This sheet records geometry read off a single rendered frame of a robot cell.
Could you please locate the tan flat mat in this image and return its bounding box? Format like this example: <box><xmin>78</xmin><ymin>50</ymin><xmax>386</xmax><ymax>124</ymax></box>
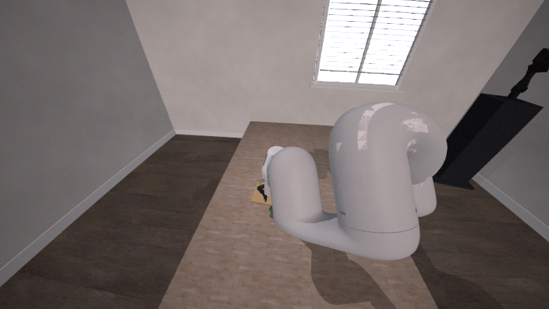
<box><xmin>251</xmin><ymin>182</ymin><xmax>272</xmax><ymax>206</ymax></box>

